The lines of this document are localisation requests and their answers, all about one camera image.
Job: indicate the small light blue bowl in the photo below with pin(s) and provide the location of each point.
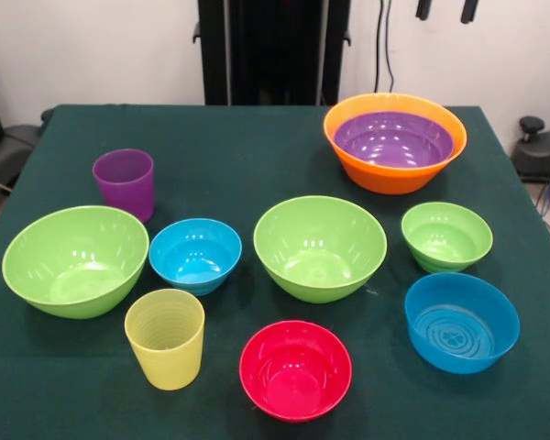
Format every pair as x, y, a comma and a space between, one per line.
194, 256

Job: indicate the purple cup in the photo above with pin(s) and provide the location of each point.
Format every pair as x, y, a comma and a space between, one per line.
126, 192

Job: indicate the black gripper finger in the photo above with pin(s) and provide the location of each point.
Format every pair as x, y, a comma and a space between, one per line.
424, 10
469, 11

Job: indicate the purple bowl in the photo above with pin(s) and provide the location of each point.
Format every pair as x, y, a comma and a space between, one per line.
394, 146

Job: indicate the large orange bowl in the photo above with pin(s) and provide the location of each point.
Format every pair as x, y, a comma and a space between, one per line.
389, 181

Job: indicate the yellow ribbed cup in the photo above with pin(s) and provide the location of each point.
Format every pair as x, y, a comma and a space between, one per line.
165, 357

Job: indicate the blue bowl with ribbed bottom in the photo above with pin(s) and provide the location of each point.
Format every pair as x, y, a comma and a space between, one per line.
458, 330

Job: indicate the red bowl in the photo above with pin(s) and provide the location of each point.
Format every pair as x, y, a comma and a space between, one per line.
295, 380

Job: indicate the large green bowl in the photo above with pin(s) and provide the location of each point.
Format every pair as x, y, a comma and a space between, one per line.
73, 266
318, 252

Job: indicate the dark green tablecloth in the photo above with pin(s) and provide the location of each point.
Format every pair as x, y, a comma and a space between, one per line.
27, 389

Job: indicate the grey chair base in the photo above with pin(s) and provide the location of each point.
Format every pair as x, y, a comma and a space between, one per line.
14, 142

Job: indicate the small green bowl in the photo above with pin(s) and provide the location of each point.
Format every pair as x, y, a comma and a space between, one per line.
444, 238

